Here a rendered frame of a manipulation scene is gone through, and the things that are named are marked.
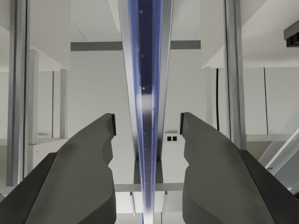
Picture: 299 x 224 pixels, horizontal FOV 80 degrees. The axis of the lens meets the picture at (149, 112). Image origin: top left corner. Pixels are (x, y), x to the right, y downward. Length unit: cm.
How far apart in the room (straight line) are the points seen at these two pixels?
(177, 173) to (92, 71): 149
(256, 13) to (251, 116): 176
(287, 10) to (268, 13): 5
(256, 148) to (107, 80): 169
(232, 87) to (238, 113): 8
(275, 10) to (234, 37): 12
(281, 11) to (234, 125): 34
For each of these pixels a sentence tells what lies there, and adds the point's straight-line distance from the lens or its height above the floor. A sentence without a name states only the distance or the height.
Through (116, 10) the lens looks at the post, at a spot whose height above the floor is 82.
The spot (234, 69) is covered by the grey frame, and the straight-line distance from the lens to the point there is 65.
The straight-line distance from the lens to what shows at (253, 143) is 81.
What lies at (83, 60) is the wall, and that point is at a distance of 226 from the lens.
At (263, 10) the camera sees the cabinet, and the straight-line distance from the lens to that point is 64.
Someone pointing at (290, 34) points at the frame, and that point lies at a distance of 76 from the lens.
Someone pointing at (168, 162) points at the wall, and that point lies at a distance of 208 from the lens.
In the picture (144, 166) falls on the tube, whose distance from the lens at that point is 16.
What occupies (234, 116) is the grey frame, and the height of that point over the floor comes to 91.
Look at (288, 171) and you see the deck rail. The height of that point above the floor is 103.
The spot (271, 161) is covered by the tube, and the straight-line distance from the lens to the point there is 19.
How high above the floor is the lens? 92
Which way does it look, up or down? 3 degrees down
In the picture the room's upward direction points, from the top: 179 degrees clockwise
